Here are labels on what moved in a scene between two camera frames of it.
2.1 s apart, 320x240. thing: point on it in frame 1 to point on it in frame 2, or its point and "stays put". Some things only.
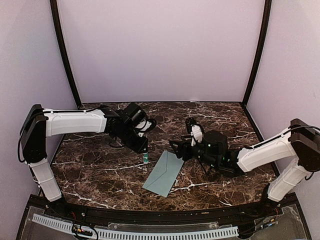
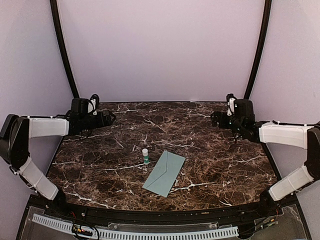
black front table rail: x=161 y=216 stays put
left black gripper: x=139 y=148 to x=101 y=122
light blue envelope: x=163 y=177 stays put
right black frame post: x=260 y=53 stays put
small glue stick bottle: x=145 y=158 stays put
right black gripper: x=184 y=147 to x=222 y=123
